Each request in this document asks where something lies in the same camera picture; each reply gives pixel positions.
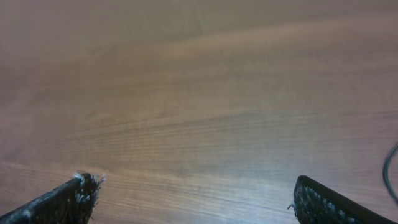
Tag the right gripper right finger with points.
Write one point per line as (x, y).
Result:
(314, 203)

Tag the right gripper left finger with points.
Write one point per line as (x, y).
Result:
(70, 203)

